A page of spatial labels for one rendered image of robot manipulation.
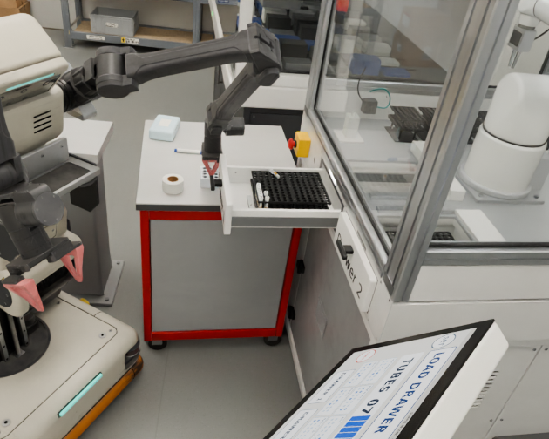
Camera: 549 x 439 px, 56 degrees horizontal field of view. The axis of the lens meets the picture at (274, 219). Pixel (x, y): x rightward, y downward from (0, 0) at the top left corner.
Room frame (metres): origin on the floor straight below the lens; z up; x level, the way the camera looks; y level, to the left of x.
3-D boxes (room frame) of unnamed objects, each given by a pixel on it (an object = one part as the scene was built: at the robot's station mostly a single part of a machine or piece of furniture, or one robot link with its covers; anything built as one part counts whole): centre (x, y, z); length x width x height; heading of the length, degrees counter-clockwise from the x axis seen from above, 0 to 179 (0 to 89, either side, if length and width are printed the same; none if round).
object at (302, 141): (1.72, -0.06, 0.88); 0.07 x 0.05 x 0.07; 14
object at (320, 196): (1.37, -0.03, 0.87); 0.22 x 0.18 x 0.06; 104
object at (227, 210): (1.32, 0.16, 0.87); 0.29 x 0.02 x 0.11; 14
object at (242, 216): (1.37, -0.04, 0.86); 0.40 x 0.26 x 0.06; 104
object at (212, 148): (1.52, 0.24, 0.92); 0.10 x 0.07 x 0.07; 13
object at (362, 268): (1.09, -0.22, 0.87); 0.29 x 0.02 x 0.11; 14
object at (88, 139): (1.74, 0.83, 0.38); 0.30 x 0.30 x 0.76; 8
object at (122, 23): (5.04, 1.80, 0.22); 0.40 x 0.30 x 0.17; 98
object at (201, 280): (1.73, 0.24, 0.38); 0.62 x 0.58 x 0.76; 14
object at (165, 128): (1.87, 0.49, 0.78); 0.15 x 0.10 x 0.04; 2
